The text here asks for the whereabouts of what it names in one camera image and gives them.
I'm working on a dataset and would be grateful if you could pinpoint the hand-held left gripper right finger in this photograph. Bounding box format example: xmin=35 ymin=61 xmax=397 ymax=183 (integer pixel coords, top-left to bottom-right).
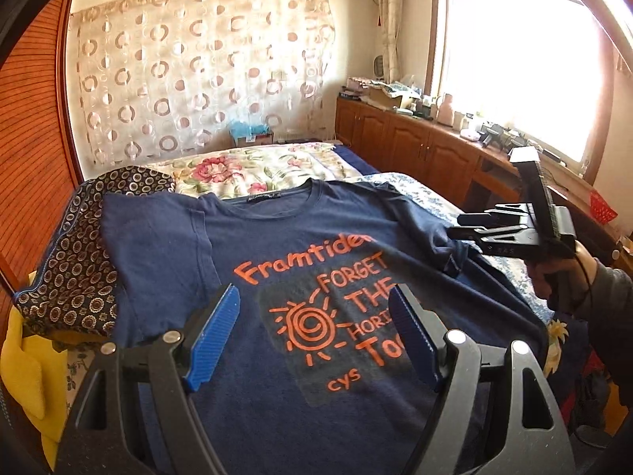
xmin=388 ymin=284 xmax=577 ymax=475

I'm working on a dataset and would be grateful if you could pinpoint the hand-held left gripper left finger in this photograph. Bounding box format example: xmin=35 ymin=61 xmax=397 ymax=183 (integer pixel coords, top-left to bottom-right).
xmin=54 ymin=283 xmax=241 ymax=475

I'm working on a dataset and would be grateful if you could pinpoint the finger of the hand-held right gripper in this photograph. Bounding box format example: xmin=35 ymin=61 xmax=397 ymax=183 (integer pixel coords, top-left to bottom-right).
xmin=457 ymin=204 xmax=532 ymax=228
xmin=447 ymin=226 xmax=532 ymax=248

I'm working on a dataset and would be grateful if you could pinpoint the navy printed t-shirt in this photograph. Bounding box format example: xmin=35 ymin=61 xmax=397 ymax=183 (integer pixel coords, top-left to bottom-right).
xmin=101 ymin=178 xmax=552 ymax=475

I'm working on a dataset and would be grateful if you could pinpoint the person's right forearm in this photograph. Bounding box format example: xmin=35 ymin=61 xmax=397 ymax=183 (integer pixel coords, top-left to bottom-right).
xmin=569 ymin=257 xmax=633 ymax=357

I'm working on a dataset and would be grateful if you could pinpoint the person's right hand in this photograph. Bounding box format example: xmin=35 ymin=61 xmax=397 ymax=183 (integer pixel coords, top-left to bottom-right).
xmin=527 ymin=246 xmax=601 ymax=315

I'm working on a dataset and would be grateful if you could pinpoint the red plastic basket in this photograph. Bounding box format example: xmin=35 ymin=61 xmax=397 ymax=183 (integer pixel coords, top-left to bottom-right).
xmin=589 ymin=190 xmax=619 ymax=223

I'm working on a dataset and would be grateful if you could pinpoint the wooden cabinet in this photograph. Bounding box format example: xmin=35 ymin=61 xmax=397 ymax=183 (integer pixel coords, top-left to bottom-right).
xmin=335 ymin=94 xmax=633 ymax=268

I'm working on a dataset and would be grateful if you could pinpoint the cardboard box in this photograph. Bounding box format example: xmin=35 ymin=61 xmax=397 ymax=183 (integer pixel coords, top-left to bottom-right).
xmin=366 ymin=86 xmax=404 ymax=110

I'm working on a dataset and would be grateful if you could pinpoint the bed with floral sheet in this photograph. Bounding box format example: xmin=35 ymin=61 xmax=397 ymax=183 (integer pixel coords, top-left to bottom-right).
xmin=143 ymin=142 xmax=569 ymax=377

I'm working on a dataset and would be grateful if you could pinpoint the bright window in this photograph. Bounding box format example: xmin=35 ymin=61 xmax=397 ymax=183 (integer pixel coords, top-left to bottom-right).
xmin=428 ymin=0 xmax=624 ymax=174

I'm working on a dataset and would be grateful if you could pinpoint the yellow cloth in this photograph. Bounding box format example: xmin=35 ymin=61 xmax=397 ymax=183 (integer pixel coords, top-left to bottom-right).
xmin=0 ymin=307 xmax=67 ymax=466

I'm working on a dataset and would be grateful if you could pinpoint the blue tissue box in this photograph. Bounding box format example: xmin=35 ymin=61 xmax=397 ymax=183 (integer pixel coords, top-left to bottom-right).
xmin=228 ymin=120 xmax=275 ymax=148

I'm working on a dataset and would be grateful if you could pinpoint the beige drape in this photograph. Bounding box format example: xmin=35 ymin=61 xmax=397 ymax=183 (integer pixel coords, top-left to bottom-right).
xmin=368 ymin=0 xmax=404 ymax=85

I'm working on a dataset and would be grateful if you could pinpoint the wooden slatted door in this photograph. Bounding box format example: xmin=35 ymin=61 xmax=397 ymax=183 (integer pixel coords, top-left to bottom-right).
xmin=0 ymin=0 xmax=87 ymax=308

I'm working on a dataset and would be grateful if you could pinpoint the sheer circle-patterned curtain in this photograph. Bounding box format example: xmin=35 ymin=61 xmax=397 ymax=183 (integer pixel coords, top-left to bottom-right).
xmin=69 ymin=0 xmax=337 ymax=169

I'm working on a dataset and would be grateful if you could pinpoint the dark ring-patterned pillow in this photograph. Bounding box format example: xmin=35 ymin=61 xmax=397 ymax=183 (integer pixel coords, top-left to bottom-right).
xmin=15 ymin=165 xmax=176 ymax=342

